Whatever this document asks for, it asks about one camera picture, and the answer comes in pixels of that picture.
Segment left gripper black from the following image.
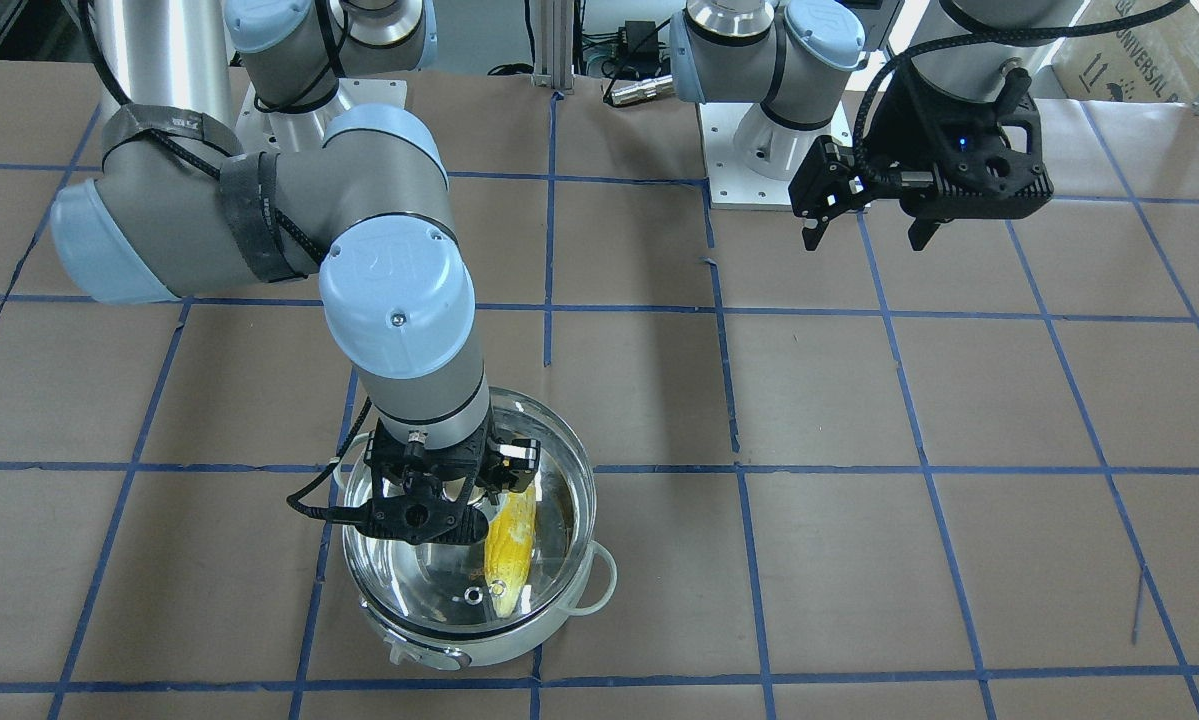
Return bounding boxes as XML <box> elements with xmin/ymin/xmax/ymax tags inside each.
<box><xmin>791</xmin><ymin>90</ymin><xmax>945</xmax><ymax>252</ymax></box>

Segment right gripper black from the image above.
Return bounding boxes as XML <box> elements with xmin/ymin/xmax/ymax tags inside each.
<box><xmin>465</xmin><ymin>415</ymin><xmax>543</xmax><ymax>496</ymax></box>

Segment yellow corn cob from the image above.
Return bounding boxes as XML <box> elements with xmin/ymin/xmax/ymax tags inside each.
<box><xmin>483</xmin><ymin>483</ymin><xmax>538</xmax><ymax>619</ymax></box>

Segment glass pot lid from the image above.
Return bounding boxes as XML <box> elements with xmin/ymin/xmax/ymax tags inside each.
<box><xmin>342</xmin><ymin>388</ymin><xmax>595</xmax><ymax>641</ymax></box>

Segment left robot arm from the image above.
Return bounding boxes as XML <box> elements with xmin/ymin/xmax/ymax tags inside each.
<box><xmin>668</xmin><ymin>1</ymin><xmax>1078</xmax><ymax>252</ymax></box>

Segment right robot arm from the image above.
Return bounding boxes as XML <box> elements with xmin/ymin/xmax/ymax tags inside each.
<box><xmin>50</xmin><ymin>1</ymin><xmax>525</xmax><ymax>468</ymax></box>

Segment pale green steel pot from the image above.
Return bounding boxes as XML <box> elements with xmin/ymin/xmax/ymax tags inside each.
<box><xmin>343</xmin><ymin>470</ymin><xmax>617</xmax><ymax>671</ymax></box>

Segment cardboard box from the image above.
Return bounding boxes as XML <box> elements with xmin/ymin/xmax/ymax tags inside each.
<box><xmin>1052</xmin><ymin>1</ymin><xmax>1199</xmax><ymax>102</ymax></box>

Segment aluminium frame post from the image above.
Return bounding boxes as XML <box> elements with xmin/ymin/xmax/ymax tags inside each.
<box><xmin>529</xmin><ymin>1</ymin><xmax>580</xmax><ymax>96</ymax></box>

